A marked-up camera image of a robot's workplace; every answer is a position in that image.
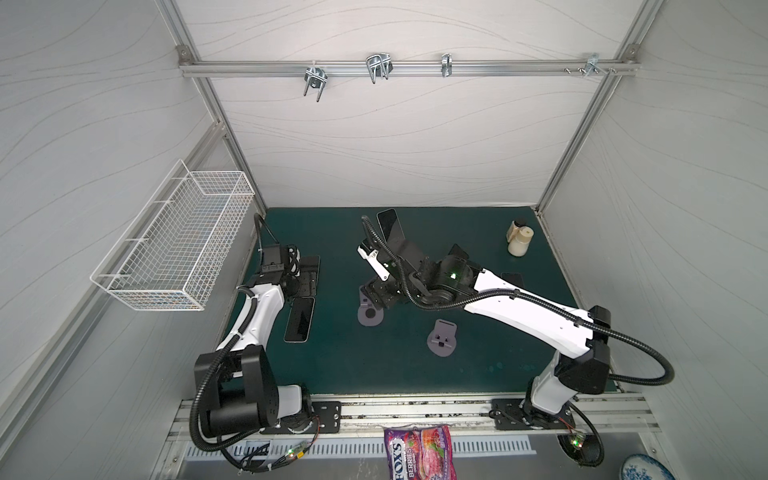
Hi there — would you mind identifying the black phone silver edge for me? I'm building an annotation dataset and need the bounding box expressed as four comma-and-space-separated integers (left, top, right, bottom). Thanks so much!
284, 297, 315, 343

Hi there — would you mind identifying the black phone light blue edge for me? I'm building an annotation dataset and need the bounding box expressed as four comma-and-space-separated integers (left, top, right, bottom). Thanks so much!
298, 256, 320, 298

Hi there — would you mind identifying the black phone purple edge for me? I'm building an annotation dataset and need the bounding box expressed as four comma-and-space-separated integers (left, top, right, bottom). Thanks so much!
501, 273, 525, 288

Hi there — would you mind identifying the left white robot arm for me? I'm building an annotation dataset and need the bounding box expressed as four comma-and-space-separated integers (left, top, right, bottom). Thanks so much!
189, 244, 311, 451

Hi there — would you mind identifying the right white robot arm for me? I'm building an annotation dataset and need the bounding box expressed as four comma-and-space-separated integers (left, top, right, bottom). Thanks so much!
357, 246, 610, 416

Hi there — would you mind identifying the grey round stand left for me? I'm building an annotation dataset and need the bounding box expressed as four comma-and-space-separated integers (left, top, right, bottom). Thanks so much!
357, 287, 384, 327

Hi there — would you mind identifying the grey round stand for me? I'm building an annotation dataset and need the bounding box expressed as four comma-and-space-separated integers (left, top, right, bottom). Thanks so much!
427, 319, 458, 358
357, 287, 384, 327

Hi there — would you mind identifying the black phone back centre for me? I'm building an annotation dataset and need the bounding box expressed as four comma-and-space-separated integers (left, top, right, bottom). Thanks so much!
377, 208, 405, 245

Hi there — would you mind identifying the grey round stand front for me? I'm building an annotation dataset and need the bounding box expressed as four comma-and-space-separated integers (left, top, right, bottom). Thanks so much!
427, 319, 458, 358

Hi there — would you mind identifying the white salt shaker beige cap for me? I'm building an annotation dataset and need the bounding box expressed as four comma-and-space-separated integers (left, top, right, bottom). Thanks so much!
507, 226, 535, 257

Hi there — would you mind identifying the pink Fox's candy bag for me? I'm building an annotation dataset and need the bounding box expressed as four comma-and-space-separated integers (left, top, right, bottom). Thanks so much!
384, 425, 457, 480

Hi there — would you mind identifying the metal U-bolt clamp left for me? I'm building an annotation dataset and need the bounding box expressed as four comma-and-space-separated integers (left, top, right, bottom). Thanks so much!
303, 66, 328, 102

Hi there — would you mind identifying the metal u-bolt clamp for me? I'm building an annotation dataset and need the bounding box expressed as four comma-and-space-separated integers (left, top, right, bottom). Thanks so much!
365, 53, 393, 84
303, 66, 328, 102

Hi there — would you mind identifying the metal U-bolt clamp middle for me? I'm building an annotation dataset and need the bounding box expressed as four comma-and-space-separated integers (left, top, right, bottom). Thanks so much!
365, 53, 393, 84

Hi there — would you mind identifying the metal clamp small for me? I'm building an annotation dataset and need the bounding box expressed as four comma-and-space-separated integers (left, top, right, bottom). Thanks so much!
441, 53, 453, 78

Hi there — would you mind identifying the blue white ceramic plate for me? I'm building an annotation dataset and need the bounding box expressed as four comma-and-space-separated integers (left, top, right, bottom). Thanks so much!
619, 454, 675, 480

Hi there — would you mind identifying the aluminium top crossbar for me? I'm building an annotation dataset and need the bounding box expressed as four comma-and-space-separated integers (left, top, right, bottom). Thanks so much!
180, 58, 641, 78

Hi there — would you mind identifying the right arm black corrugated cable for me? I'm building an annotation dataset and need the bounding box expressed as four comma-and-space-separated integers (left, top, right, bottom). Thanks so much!
359, 214, 676, 387

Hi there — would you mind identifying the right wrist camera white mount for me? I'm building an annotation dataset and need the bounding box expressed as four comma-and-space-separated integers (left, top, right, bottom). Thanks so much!
357, 245, 390, 282

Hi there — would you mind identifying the white wire basket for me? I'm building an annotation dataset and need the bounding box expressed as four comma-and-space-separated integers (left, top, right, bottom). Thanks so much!
90, 160, 254, 312

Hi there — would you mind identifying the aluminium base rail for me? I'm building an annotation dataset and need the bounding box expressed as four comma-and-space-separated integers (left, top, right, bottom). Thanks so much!
167, 392, 661, 442

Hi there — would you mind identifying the metal bracket right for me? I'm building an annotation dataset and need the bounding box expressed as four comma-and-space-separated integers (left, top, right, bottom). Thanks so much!
564, 53, 617, 78

